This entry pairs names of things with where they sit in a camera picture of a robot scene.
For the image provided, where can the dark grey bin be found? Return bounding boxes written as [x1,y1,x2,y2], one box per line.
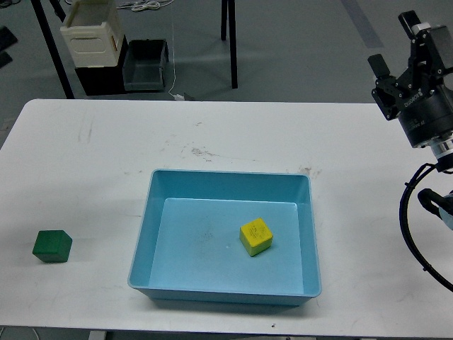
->
[122,39,168,92]

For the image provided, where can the yellow block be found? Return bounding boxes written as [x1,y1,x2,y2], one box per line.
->
[239,217,273,257]

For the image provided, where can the green block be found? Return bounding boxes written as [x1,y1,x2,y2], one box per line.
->
[32,230,72,263]

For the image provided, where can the black stand leg left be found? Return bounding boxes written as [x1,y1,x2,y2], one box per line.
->
[31,0,74,99]

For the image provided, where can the blue plastic box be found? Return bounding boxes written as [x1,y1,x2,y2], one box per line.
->
[128,169,321,306]

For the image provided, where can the black stand legs centre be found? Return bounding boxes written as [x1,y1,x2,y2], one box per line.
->
[220,0,238,89]

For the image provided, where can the white coiled rope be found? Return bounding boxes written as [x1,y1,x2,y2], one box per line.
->
[116,0,175,13]

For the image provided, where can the white cable with plug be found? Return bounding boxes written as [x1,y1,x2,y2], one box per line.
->
[168,13,185,101]

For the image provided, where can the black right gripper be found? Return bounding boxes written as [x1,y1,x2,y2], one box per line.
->
[367,11,452,148]

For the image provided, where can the black crate base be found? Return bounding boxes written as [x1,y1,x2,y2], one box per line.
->
[75,38,128,96]

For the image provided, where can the cream plastic crate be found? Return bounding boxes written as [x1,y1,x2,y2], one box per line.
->
[60,1,125,68]

